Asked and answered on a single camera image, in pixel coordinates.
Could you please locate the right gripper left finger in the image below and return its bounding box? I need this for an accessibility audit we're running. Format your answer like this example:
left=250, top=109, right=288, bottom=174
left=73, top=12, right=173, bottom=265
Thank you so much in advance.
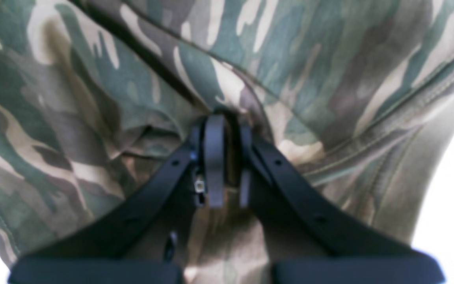
left=8, top=114, right=225, bottom=284

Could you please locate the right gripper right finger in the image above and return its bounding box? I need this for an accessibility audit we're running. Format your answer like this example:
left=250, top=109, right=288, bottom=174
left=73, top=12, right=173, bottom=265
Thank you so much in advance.
left=239, top=125, right=445, bottom=284

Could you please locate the camouflage t-shirt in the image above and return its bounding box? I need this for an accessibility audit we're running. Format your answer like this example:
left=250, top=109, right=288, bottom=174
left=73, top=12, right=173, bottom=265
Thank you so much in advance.
left=0, top=0, right=454, bottom=284

